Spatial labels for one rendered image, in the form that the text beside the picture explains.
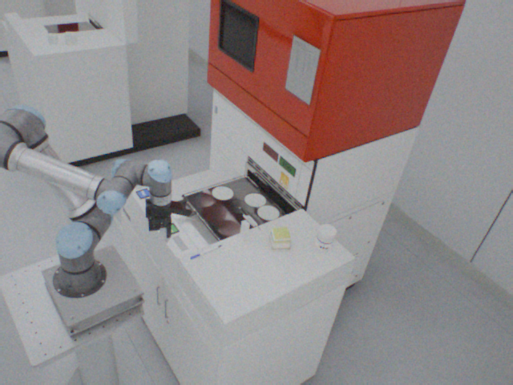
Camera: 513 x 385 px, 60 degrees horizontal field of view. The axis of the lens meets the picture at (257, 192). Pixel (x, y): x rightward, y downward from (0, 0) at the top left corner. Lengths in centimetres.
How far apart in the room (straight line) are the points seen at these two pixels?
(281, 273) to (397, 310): 146
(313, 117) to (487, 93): 155
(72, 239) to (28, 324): 36
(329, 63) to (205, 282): 90
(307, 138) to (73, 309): 107
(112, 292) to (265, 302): 57
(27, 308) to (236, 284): 76
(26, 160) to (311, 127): 100
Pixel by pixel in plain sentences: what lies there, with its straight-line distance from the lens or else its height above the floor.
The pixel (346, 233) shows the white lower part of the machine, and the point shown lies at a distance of 247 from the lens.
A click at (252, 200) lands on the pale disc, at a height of 90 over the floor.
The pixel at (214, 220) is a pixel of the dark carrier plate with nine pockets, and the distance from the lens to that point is 200.
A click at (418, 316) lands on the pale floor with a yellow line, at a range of 311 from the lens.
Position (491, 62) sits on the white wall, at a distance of 305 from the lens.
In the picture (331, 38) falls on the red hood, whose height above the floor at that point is 174.
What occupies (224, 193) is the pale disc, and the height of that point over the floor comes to 90.
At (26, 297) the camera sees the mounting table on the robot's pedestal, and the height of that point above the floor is 82.
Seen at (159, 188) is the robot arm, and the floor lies 131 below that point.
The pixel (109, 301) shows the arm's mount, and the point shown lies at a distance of 175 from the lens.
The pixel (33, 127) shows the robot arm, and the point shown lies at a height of 144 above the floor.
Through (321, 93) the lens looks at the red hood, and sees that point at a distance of 171.
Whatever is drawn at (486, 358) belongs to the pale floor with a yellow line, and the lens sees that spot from 312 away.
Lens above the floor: 224
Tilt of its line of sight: 38 degrees down
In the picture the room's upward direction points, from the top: 8 degrees clockwise
